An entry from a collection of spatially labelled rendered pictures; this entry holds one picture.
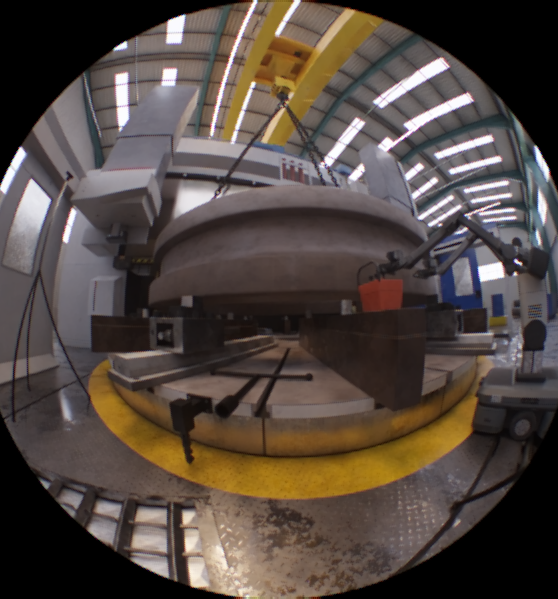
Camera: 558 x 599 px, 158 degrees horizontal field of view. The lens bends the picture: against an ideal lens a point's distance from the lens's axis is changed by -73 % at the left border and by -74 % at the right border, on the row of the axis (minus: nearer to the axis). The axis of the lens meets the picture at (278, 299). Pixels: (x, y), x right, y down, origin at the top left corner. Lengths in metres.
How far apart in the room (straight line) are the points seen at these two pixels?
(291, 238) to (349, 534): 1.74
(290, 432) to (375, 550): 0.63
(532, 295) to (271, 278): 1.63
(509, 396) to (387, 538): 0.82
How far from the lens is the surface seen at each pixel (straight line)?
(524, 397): 1.23
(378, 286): 0.84
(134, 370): 1.13
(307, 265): 1.41
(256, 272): 1.43
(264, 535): 0.75
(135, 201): 3.10
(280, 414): 0.90
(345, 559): 0.72
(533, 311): 1.32
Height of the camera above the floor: 0.66
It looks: 6 degrees up
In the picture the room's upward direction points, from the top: 1 degrees counter-clockwise
